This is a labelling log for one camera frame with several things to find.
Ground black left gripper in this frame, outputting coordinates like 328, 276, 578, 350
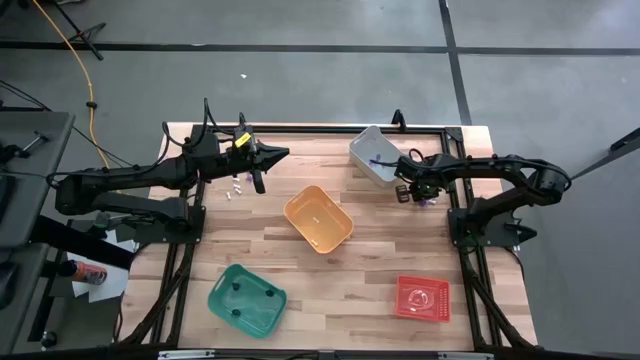
217, 128, 290, 195

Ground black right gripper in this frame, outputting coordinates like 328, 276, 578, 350
395, 174, 444, 204

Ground white plastic bin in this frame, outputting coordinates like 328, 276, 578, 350
348, 124, 409, 190

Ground yellow plastic bin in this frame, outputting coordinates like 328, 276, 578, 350
282, 184, 356, 255

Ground red plastic basket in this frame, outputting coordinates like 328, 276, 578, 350
394, 274, 453, 324

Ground teal plastic bin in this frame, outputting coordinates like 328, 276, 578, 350
206, 263, 289, 341

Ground white paper sheets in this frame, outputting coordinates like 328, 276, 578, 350
66, 228, 137, 305

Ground black flat bar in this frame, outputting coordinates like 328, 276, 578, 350
29, 214, 136, 271

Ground orange spray can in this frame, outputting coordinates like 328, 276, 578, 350
58, 259, 109, 286

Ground black stand leg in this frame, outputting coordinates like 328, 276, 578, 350
572, 127, 640, 177

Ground black tripod stand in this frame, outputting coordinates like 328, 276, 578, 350
49, 0, 108, 62

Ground grey side desk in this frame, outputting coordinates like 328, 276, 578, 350
0, 243, 51, 354
0, 110, 76, 250

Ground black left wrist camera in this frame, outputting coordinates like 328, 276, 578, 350
232, 134, 257, 157

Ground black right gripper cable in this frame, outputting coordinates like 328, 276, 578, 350
368, 147, 426, 169

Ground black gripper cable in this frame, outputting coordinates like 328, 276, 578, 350
160, 97, 251, 151
368, 147, 426, 169

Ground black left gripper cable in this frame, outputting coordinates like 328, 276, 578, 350
160, 97, 251, 151

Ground silver metal bracket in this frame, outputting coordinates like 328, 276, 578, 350
436, 351, 495, 360
157, 349, 217, 360

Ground yellow floor cable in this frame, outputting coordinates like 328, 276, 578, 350
30, 0, 124, 195

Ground silver handled tool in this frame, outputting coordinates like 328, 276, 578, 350
0, 130, 51, 165

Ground black floor cable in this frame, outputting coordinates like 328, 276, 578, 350
0, 79, 119, 161

